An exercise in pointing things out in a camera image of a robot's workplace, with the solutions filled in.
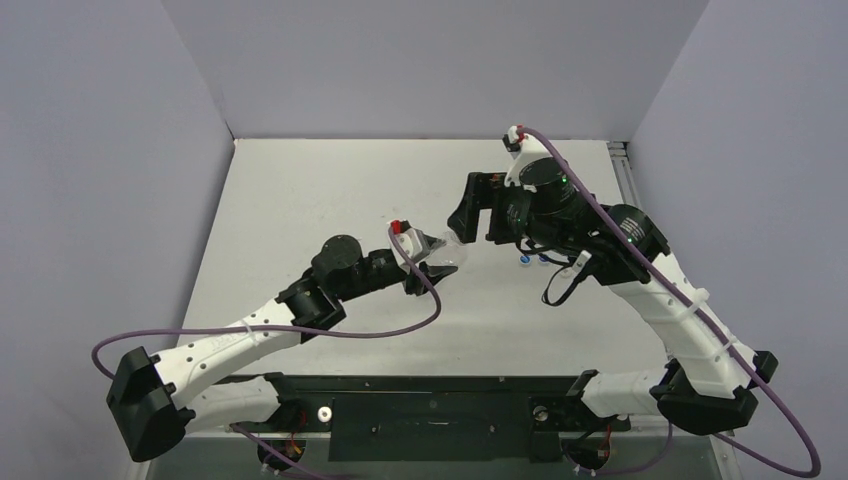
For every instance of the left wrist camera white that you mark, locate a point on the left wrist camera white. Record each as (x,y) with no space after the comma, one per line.
(406,242)

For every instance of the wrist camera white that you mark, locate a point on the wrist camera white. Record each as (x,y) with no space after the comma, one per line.
(525,150)
(406,242)

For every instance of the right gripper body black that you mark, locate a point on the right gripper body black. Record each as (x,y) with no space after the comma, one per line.
(496,208)

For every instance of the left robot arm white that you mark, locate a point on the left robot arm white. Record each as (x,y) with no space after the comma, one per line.
(158,398)

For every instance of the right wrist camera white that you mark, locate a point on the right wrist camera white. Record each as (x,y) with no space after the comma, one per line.
(525,150)

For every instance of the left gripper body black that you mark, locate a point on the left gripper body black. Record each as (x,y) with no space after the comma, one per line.
(376,276)

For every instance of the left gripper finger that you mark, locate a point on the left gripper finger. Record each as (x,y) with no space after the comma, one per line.
(433,274)
(446,241)

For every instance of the clear plastic bottle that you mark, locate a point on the clear plastic bottle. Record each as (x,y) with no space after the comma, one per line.
(457,258)

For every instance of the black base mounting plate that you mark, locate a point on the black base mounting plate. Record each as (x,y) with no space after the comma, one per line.
(430,418)

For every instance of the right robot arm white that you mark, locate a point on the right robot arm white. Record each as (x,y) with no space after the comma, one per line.
(707,386)

